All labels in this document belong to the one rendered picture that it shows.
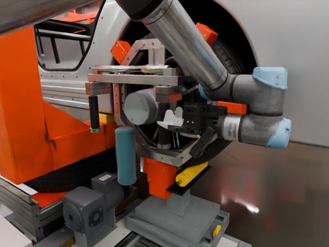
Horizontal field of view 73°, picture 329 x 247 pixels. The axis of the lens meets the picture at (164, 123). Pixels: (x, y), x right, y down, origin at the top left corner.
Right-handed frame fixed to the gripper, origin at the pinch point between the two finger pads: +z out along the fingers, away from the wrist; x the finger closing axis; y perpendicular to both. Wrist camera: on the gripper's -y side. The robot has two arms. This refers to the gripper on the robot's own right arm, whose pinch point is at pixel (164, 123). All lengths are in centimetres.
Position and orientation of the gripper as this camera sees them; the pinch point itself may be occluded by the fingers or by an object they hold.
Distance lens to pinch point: 71.8
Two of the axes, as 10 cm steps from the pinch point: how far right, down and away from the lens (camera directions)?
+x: -5.5, 2.0, -8.1
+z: -8.4, -1.4, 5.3
